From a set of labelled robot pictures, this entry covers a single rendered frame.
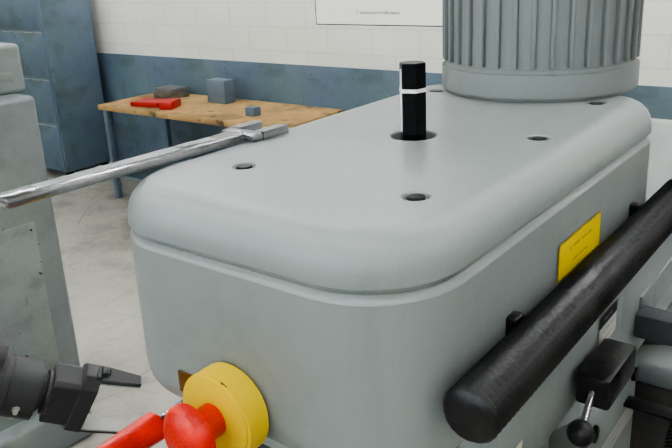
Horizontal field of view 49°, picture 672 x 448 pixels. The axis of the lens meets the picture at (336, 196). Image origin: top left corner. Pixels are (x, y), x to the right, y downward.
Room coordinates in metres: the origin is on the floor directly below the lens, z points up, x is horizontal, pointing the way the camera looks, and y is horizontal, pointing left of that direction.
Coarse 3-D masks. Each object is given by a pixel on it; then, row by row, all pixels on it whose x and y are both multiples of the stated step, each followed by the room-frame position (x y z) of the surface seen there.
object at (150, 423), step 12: (168, 408) 0.49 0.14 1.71; (144, 420) 0.47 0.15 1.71; (156, 420) 0.47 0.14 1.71; (120, 432) 0.46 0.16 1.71; (132, 432) 0.46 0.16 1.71; (144, 432) 0.46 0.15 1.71; (156, 432) 0.47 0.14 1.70; (108, 444) 0.45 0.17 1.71; (120, 444) 0.45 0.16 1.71; (132, 444) 0.45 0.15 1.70; (144, 444) 0.46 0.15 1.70
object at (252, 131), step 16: (240, 128) 0.61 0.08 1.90; (256, 128) 0.63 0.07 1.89; (272, 128) 0.60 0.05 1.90; (192, 144) 0.56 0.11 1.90; (208, 144) 0.56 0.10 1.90; (224, 144) 0.57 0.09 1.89; (128, 160) 0.52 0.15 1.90; (144, 160) 0.52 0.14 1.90; (160, 160) 0.53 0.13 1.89; (176, 160) 0.54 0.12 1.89; (64, 176) 0.48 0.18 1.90; (80, 176) 0.48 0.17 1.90; (96, 176) 0.48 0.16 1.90; (112, 176) 0.49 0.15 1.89; (16, 192) 0.45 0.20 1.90; (32, 192) 0.45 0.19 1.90; (48, 192) 0.46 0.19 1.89; (64, 192) 0.47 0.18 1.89
